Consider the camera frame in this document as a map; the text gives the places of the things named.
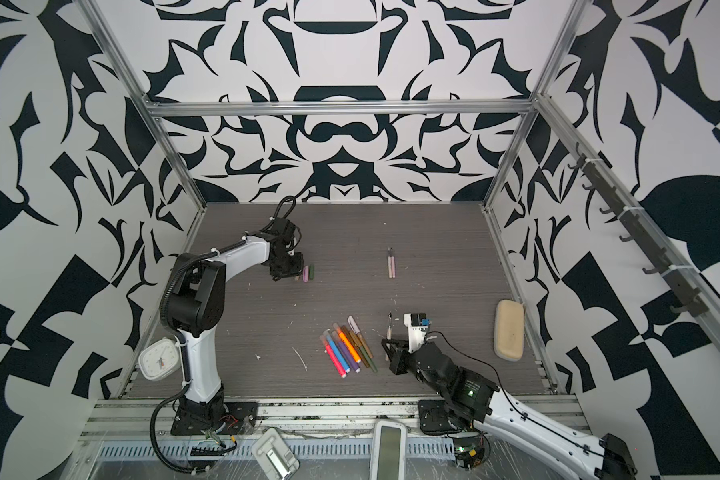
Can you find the white tablet device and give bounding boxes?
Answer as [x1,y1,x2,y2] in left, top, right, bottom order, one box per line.
[370,419,408,480]

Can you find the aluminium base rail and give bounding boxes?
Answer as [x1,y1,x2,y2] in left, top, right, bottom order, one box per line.
[77,394,592,445]

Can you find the brown pen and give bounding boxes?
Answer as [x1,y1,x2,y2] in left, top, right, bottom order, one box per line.
[385,312,393,362]

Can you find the left circuit board wires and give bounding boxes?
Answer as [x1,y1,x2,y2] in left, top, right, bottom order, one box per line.
[188,434,238,460]

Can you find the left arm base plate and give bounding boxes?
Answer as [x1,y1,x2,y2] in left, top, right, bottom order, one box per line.
[170,401,259,436]

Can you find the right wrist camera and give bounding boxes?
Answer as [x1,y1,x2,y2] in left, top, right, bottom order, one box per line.
[404,313,430,353]

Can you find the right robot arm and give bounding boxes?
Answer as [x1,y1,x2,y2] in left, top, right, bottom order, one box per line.
[381,339,637,479]

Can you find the red pink marker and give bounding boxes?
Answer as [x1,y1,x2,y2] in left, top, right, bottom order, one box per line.
[320,335,346,379]

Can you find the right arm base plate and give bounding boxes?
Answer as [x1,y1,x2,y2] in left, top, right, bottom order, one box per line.
[417,400,473,436]

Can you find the white timer clock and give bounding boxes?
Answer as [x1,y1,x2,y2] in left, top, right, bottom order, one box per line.
[137,338,181,381]

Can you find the black hook rail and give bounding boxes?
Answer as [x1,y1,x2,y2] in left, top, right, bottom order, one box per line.
[571,146,709,317]

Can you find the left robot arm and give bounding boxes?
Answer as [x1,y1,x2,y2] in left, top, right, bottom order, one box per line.
[159,217,305,409]

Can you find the olive green marker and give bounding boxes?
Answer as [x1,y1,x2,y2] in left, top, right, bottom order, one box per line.
[350,331,378,373]

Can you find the green lit circuit board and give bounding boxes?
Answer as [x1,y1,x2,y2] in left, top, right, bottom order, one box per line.
[453,435,492,470]

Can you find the orange marker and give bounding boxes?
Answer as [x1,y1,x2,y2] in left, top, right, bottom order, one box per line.
[333,323,362,363]

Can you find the purple marker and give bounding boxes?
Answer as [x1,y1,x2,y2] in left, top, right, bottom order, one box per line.
[331,331,361,373]

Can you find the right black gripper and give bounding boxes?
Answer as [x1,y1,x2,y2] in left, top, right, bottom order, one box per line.
[380,340,451,400]

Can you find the beige sponge block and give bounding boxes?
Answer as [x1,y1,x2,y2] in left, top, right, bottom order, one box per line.
[494,299,525,362]

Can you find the blue marker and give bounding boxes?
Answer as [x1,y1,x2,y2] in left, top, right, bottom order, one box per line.
[325,330,350,373]

